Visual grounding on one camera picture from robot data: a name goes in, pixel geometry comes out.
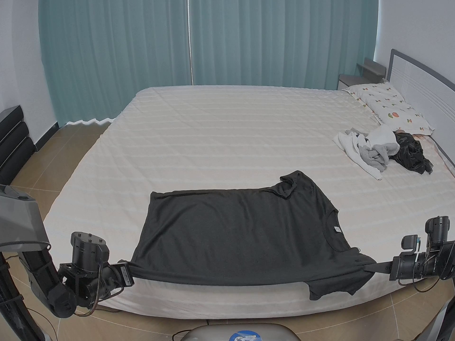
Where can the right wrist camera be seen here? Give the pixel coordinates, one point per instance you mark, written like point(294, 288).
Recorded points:
point(409, 242)

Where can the white printed pillow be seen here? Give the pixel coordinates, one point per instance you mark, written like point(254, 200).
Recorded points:
point(391, 107)

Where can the bed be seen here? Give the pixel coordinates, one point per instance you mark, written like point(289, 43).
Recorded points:
point(231, 126)

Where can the black chest of drawers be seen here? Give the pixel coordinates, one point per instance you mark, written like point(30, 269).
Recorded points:
point(14, 140)

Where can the grey bedside table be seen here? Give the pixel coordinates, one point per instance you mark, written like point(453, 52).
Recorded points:
point(355, 80)

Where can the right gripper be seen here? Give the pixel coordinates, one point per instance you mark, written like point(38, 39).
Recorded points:
point(405, 266)

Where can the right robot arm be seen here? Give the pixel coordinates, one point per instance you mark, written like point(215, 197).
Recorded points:
point(439, 258)

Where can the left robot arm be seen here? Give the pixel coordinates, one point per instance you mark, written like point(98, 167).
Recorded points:
point(39, 275)

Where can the black shiny garment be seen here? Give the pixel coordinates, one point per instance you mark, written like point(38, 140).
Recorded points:
point(412, 153)

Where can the black T-shirt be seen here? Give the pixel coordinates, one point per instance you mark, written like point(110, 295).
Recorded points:
point(248, 240)

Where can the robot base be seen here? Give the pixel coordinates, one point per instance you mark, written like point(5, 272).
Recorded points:
point(238, 332)

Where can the pile of clothes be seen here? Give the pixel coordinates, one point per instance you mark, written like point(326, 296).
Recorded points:
point(355, 151)

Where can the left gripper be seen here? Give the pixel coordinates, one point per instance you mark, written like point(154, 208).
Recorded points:
point(125, 274)

